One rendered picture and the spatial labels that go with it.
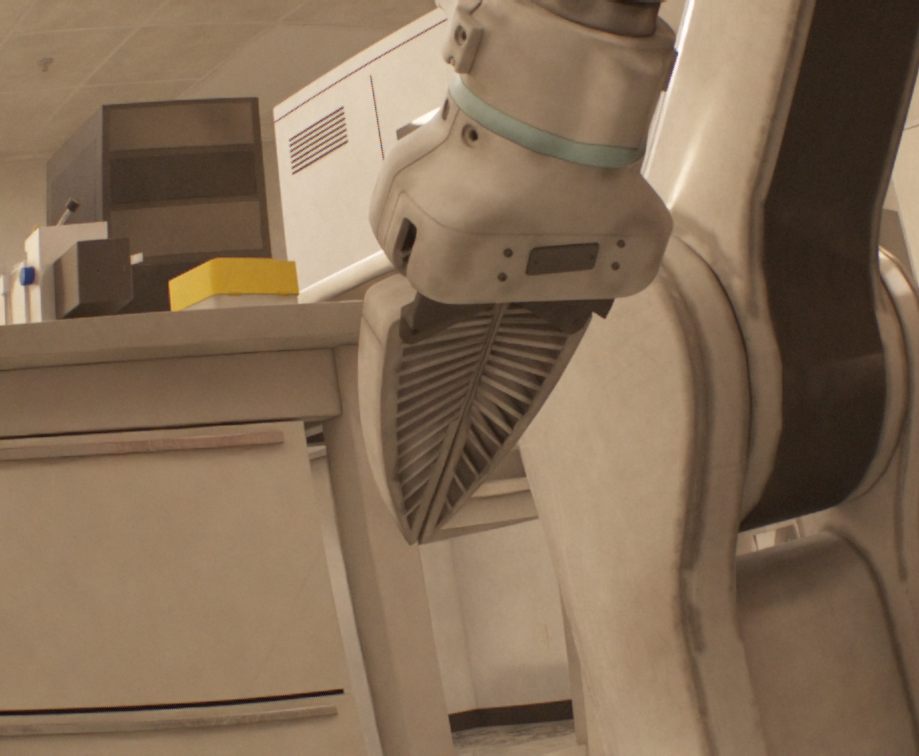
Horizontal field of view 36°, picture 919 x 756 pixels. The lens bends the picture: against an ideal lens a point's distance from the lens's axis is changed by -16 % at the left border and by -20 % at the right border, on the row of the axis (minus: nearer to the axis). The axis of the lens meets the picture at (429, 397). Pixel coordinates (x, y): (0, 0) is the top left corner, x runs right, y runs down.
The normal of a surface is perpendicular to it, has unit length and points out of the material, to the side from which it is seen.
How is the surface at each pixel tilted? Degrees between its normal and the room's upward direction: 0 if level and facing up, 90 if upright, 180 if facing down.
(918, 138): 90
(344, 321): 90
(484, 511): 90
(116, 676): 90
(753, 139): 107
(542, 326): 52
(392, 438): 141
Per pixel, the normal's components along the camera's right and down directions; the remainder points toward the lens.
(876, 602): 0.38, -0.50
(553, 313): 0.41, 0.64
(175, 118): 0.57, -0.19
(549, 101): -0.22, 0.55
